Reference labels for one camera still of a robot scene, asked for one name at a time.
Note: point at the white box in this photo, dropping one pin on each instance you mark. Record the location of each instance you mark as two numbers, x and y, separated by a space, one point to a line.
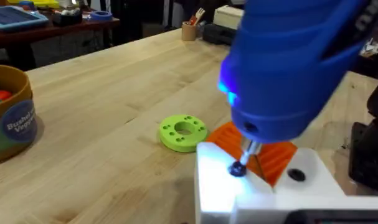
227 17

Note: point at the wooden fork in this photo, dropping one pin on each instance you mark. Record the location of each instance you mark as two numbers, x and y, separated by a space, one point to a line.
198 15

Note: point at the dark brown side table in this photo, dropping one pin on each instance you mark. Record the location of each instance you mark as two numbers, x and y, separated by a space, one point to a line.
51 31

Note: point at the small black screw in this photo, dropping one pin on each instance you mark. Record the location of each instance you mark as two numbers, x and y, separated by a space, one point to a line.
237 170

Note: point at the white orange left gripper right finger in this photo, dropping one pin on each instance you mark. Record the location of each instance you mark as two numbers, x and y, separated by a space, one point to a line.
310 183

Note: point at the black case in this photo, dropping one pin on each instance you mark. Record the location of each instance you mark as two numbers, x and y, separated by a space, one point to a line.
218 34

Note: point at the blue electric screwdriver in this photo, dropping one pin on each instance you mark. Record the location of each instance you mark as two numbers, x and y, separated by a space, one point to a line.
285 77

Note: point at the white orange left gripper left finger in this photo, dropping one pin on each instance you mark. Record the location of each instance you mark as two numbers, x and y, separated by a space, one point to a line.
216 186

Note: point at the blue flat tray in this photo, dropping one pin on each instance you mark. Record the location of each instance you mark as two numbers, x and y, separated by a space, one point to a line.
14 18

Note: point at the wooden cup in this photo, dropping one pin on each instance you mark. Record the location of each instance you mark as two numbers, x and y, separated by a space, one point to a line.
188 32

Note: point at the small black container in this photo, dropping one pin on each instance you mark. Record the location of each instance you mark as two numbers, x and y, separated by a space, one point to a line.
66 18

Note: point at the blue tape roll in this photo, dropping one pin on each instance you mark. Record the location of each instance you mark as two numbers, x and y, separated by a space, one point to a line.
101 15

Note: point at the green disc with holes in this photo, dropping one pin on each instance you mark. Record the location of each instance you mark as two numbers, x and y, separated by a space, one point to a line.
182 133

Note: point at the brown tub of toy vegetables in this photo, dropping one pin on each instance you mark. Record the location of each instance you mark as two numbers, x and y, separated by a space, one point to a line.
11 124

